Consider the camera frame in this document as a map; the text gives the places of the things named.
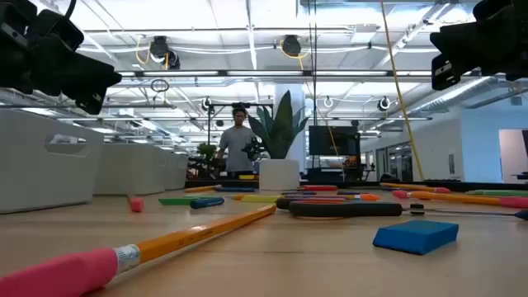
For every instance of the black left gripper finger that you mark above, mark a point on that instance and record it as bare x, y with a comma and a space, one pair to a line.
55, 35
82, 82

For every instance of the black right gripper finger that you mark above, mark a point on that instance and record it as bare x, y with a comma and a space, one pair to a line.
462, 39
451, 70

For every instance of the red and grey scissors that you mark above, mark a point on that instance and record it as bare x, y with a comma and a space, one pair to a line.
319, 187

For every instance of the black and red scissors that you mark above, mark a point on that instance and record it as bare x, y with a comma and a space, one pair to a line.
342, 209

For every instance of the black monitor on stand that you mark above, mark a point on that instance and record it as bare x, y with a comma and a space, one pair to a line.
334, 140

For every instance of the small green background plant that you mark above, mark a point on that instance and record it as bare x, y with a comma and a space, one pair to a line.
206, 152

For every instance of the person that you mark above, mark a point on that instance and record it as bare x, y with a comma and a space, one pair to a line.
236, 148

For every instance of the bright blue eraser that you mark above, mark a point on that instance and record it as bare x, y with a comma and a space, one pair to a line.
412, 237

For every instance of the long ceiling light bar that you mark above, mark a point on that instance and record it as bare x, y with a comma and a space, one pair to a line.
264, 73

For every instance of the yellow flat box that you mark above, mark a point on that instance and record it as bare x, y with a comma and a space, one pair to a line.
247, 177

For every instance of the green plant in white pot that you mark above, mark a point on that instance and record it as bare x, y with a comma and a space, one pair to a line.
279, 175

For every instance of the yellow eraser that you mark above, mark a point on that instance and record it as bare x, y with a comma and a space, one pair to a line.
260, 198

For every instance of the silver ceiling air duct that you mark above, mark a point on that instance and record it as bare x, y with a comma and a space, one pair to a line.
449, 97

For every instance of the black metal table frame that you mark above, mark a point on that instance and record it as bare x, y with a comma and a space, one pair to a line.
474, 185

